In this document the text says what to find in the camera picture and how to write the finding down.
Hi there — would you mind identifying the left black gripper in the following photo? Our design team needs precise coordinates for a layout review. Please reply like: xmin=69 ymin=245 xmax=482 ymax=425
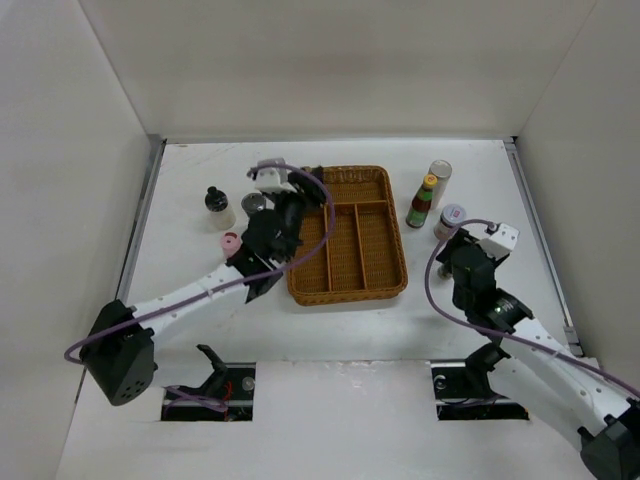
xmin=269 ymin=166 xmax=323 ymax=262

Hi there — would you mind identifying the white-lid red-label jar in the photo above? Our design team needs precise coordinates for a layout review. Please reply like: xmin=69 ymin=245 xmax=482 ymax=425
xmin=433 ymin=204 xmax=466 ymax=240

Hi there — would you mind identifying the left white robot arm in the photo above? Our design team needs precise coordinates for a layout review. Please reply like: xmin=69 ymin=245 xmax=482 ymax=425
xmin=73 ymin=159 xmax=334 ymax=406

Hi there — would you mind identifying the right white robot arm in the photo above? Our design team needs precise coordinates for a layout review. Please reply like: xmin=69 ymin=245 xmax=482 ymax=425
xmin=427 ymin=221 xmax=639 ymax=479

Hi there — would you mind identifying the small dark-lid pepper shaker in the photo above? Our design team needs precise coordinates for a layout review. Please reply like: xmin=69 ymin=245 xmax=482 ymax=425
xmin=437 ymin=264 xmax=453 ymax=280

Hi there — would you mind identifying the chrome-top glass shaker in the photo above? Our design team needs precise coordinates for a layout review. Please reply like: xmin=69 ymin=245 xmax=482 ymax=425
xmin=241 ymin=192 xmax=267 ymax=219

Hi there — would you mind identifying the yellow-cap brown sauce bottle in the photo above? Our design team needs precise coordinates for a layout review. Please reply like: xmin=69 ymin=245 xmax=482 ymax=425
xmin=406 ymin=174 xmax=438 ymax=229

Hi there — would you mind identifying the brown wicker divided basket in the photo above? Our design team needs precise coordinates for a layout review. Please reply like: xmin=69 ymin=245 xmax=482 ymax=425
xmin=287 ymin=165 xmax=408 ymax=307

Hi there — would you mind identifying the pink-lid spice jar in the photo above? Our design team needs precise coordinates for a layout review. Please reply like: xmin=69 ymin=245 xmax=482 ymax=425
xmin=220 ymin=231 xmax=242 ymax=260

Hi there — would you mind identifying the black-stopper glass bottle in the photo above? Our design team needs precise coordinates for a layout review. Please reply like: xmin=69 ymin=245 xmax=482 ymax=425
xmin=204 ymin=186 xmax=236 ymax=230

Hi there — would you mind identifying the tall silver-lid bead jar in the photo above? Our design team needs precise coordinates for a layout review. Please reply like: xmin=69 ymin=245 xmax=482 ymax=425
xmin=429 ymin=159 xmax=453 ymax=209

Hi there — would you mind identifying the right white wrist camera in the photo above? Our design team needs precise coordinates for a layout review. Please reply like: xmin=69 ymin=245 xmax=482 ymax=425
xmin=478 ymin=223 xmax=520 ymax=261

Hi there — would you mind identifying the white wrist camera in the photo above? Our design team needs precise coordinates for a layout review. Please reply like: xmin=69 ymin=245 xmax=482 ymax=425
xmin=478 ymin=223 xmax=520 ymax=261
xmin=248 ymin=158 xmax=295 ymax=194

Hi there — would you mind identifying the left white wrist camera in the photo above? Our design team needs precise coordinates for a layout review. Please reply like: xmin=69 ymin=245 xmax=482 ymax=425
xmin=248 ymin=158 xmax=295 ymax=194

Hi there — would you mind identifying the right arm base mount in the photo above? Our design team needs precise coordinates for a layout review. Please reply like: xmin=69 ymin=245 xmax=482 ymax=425
xmin=430 ymin=344 xmax=530 ymax=421

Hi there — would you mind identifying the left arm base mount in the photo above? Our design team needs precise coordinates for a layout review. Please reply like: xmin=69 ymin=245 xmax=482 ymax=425
xmin=160 ymin=344 xmax=257 ymax=423

